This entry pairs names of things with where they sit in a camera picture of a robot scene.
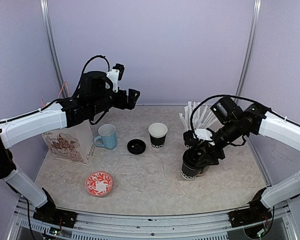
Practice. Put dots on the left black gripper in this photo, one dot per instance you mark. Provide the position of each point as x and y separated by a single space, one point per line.
131 100

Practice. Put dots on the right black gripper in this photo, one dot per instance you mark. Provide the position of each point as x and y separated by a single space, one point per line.
210 154

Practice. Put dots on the black paper coffee cup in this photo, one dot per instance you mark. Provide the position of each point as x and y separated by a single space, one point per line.
188 172

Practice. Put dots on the black plastic cup lid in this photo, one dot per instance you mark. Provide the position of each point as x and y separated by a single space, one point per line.
192 158

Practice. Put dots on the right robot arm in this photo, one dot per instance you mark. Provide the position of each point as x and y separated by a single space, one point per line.
240 117

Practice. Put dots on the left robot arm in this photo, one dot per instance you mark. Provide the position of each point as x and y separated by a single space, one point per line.
97 92

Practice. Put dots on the brown pulp cup carrier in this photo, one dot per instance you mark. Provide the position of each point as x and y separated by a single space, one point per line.
202 171

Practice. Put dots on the black cup holding straws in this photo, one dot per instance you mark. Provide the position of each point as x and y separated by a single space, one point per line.
189 142

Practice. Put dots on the light blue mug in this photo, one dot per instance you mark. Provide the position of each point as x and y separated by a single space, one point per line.
107 137

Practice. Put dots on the cream bear paper bag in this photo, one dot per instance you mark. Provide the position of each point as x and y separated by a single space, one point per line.
75 144

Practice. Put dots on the red patterned bowl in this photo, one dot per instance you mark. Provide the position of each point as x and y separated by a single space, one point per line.
99 184

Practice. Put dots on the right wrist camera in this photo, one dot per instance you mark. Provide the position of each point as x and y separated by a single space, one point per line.
199 135

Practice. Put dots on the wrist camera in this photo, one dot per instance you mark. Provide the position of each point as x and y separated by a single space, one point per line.
199 135
115 75

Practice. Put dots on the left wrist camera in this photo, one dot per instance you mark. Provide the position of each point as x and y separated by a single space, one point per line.
115 75

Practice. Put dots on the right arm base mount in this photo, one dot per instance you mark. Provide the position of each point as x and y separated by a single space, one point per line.
256 212

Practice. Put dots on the aluminium front rail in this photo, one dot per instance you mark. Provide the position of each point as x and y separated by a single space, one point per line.
205 226

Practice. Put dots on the left aluminium post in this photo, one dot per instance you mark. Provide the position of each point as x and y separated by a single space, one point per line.
51 43

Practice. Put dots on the aluminium post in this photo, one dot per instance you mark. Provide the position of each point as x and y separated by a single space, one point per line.
250 46
51 43

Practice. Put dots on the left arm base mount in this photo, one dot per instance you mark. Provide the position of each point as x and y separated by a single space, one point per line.
48 213

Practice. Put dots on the right aluminium post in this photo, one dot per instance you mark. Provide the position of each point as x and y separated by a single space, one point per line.
250 46

